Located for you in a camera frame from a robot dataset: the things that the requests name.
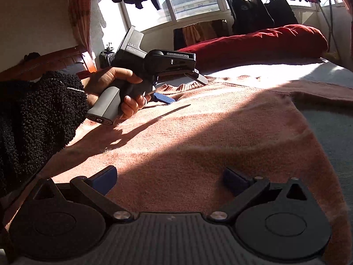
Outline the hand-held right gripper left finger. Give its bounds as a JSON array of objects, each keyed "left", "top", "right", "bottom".
[{"left": 33, "top": 166, "right": 134, "bottom": 223}]

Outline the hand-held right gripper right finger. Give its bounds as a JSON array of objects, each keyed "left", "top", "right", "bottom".
[{"left": 207, "top": 167, "right": 308, "bottom": 223}]

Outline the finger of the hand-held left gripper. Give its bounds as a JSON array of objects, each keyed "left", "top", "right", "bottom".
[
  {"left": 147, "top": 87, "right": 176, "bottom": 106},
  {"left": 187, "top": 68, "right": 209, "bottom": 86}
]

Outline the orange knitted sweater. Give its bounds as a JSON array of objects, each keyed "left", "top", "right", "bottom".
[{"left": 3, "top": 74, "right": 353, "bottom": 265}]

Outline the person's left forearm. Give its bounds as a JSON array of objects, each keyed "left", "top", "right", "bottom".
[{"left": 0, "top": 70, "right": 90, "bottom": 196}]

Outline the metal clothes drying rack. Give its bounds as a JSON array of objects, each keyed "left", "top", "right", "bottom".
[{"left": 219, "top": 0, "right": 342, "bottom": 58}]

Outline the person's left hand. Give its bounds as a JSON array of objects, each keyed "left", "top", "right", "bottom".
[{"left": 82, "top": 67, "right": 148, "bottom": 120}]

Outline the orange hanging cloth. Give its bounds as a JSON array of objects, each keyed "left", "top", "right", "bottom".
[{"left": 182, "top": 21, "right": 218, "bottom": 46}]

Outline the grey backpack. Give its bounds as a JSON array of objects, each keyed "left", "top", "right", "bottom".
[{"left": 99, "top": 43, "right": 116, "bottom": 69}]

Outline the window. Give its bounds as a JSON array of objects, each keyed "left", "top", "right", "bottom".
[{"left": 121, "top": 0, "right": 345, "bottom": 32}]

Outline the red duvet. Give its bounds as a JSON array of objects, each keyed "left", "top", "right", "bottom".
[{"left": 179, "top": 24, "right": 329, "bottom": 64}]

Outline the black jacket with badge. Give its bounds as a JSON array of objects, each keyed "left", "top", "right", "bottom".
[{"left": 230, "top": 0, "right": 275, "bottom": 35}]

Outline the grey plaid bed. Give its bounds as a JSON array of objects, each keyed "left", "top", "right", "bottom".
[{"left": 63, "top": 57, "right": 353, "bottom": 207}]

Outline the wooden headboard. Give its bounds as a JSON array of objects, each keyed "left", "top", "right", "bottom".
[{"left": 0, "top": 45, "right": 97, "bottom": 82}]

